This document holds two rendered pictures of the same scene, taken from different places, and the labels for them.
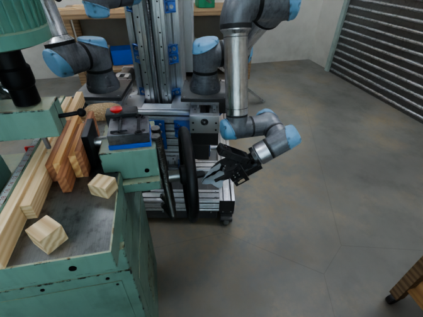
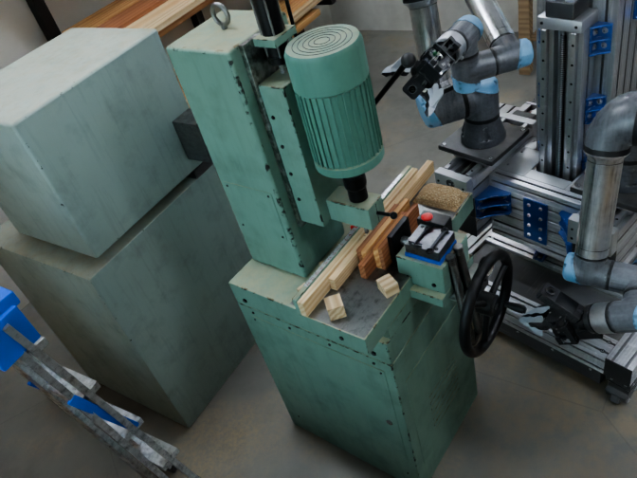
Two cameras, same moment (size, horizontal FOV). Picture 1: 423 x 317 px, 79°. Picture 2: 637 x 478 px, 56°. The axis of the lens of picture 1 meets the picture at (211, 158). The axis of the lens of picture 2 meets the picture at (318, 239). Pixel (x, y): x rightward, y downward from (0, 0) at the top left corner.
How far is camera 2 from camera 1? 0.94 m
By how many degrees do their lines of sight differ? 45
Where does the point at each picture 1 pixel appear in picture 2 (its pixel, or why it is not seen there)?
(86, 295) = (357, 369)
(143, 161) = (430, 276)
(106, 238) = (367, 329)
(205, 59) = not seen: hidden behind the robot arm
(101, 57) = (482, 105)
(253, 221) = not seen: outside the picture
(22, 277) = (314, 327)
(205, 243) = (560, 410)
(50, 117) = (368, 215)
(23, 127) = (350, 216)
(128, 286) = (390, 381)
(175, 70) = not seen: hidden behind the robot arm
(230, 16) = (591, 140)
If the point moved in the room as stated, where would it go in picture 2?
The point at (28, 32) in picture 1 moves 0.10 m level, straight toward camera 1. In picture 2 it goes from (361, 166) to (353, 192)
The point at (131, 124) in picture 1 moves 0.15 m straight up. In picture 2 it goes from (431, 237) to (425, 190)
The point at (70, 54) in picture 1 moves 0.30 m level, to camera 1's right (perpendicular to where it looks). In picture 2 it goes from (442, 104) to (524, 127)
